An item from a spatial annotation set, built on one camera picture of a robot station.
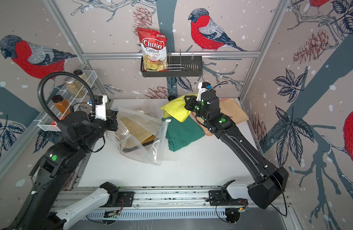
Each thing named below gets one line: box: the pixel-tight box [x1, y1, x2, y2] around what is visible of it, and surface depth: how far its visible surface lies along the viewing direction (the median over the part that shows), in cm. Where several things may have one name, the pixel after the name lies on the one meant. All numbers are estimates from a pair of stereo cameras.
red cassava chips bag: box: [137, 27, 168, 72], surface depth 80 cm
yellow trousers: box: [159, 93, 198, 123], surface depth 69 cm
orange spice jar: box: [51, 94, 71, 115], surface depth 68 cm
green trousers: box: [161, 116, 206, 152], surface depth 97 cm
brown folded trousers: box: [117, 116, 156, 152], surface depth 66 cm
